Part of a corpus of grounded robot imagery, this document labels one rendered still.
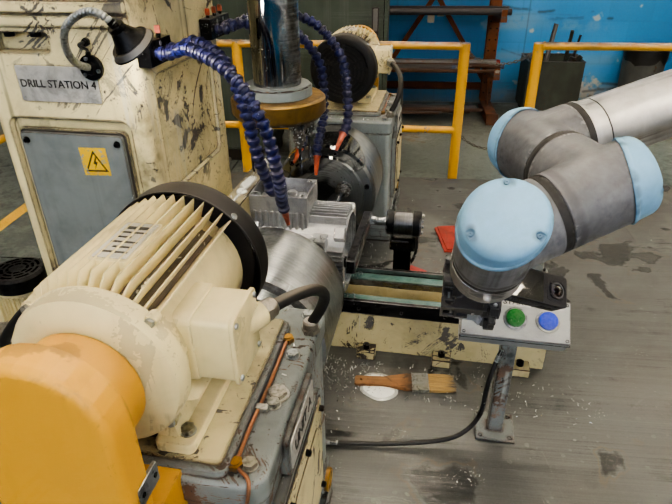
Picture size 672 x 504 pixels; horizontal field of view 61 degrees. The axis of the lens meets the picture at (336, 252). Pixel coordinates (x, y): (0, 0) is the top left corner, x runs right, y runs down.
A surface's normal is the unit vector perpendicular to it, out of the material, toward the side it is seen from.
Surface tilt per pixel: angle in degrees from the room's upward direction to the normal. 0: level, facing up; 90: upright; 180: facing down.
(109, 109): 90
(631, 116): 59
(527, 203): 43
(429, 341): 90
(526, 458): 0
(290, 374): 0
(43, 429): 90
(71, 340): 5
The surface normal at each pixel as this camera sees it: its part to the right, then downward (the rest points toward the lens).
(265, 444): -0.01, -0.87
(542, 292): 0.37, -0.24
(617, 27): -0.11, 0.49
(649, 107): 0.07, -0.03
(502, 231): -0.21, -0.32
